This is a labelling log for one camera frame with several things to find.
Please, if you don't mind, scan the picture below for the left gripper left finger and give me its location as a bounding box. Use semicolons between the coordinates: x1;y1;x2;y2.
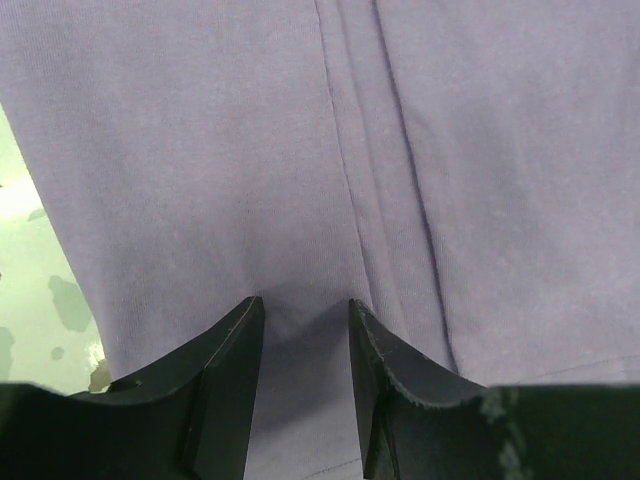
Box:
1;297;264;480

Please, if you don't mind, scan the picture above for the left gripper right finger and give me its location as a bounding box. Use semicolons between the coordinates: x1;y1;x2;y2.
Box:
348;300;639;480

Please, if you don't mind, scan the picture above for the purple t-shirt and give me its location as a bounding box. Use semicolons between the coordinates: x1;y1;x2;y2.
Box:
1;1;639;479

